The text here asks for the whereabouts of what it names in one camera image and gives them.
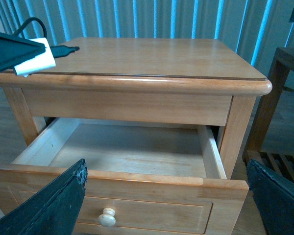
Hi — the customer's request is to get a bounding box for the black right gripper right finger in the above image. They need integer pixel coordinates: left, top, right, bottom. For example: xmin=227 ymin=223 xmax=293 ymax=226
xmin=246 ymin=159 xmax=294 ymax=235

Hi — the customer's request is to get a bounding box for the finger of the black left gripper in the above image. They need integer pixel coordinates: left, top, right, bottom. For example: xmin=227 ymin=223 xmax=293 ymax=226
xmin=0 ymin=32 xmax=46 ymax=72

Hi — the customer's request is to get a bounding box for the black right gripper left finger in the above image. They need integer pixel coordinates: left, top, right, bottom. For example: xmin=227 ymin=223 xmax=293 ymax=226
xmin=0 ymin=159 xmax=88 ymax=235

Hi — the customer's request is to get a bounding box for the white charger block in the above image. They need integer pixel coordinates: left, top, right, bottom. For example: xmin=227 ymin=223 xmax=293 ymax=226
xmin=13 ymin=38 xmax=56 ymax=77

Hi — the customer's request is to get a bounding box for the black charger cable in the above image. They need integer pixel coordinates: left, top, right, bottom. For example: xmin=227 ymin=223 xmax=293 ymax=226
xmin=13 ymin=17 xmax=80 ymax=59

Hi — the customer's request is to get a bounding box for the light wooden knob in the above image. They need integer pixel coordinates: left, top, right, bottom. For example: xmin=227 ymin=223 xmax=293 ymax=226
xmin=98 ymin=208 xmax=116 ymax=227

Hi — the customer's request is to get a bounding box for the wooden drawer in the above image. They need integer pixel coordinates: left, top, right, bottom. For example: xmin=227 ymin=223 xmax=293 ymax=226
xmin=0 ymin=118 xmax=248 ymax=235

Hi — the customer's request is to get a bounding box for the dark wooden side table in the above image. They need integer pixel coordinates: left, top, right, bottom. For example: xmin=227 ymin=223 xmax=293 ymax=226
xmin=243 ymin=47 xmax=294 ymax=183

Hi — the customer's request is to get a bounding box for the wooden nightstand cabinet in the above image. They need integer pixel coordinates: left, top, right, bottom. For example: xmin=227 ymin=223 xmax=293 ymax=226
xmin=0 ymin=38 xmax=272 ymax=177

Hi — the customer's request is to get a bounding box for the grey pleated curtain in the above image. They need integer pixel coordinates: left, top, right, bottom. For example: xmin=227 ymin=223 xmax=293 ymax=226
xmin=0 ymin=0 xmax=294 ymax=74

